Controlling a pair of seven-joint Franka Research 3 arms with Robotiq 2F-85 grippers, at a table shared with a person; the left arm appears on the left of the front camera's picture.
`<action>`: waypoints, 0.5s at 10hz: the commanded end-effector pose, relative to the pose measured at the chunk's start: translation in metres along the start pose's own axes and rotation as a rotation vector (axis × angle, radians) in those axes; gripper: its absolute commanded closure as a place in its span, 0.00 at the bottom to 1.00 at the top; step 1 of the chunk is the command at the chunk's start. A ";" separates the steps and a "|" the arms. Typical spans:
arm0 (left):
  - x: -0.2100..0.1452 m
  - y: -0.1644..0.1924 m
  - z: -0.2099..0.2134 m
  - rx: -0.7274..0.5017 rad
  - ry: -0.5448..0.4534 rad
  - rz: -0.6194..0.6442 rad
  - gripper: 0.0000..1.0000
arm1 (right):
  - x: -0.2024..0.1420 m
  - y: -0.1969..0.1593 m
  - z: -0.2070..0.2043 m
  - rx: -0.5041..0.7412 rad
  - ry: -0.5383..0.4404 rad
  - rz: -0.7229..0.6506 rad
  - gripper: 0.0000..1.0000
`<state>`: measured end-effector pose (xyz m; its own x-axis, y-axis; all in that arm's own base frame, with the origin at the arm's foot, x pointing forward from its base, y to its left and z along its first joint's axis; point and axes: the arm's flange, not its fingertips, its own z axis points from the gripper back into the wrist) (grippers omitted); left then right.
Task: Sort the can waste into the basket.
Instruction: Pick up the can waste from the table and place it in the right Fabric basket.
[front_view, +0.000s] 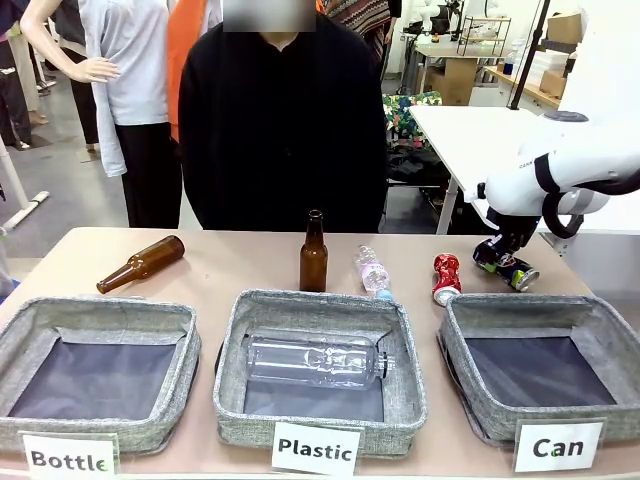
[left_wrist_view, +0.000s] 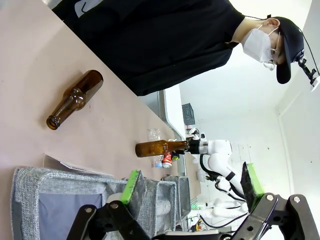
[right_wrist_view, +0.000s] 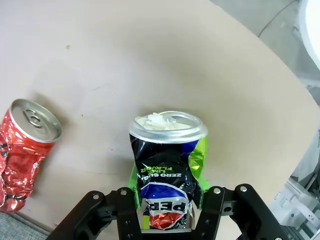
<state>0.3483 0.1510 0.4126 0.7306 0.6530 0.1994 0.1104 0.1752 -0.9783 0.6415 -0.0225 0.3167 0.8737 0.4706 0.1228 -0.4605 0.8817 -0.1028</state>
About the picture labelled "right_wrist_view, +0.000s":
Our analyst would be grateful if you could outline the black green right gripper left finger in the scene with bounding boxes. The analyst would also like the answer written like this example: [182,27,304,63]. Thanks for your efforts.
[46,161,143,240]

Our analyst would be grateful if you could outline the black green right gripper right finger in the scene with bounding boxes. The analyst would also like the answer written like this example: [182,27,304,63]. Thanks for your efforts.
[190,172,287,240]

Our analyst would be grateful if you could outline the crushed black Pepsi lime can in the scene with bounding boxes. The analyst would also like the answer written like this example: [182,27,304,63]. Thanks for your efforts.
[128,111,209,231]

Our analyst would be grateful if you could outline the crushed red soda can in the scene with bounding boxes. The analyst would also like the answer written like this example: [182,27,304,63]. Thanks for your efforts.
[0,98,63,214]

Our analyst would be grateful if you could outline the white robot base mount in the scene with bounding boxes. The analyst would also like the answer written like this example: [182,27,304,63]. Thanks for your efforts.
[267,124,320,240]

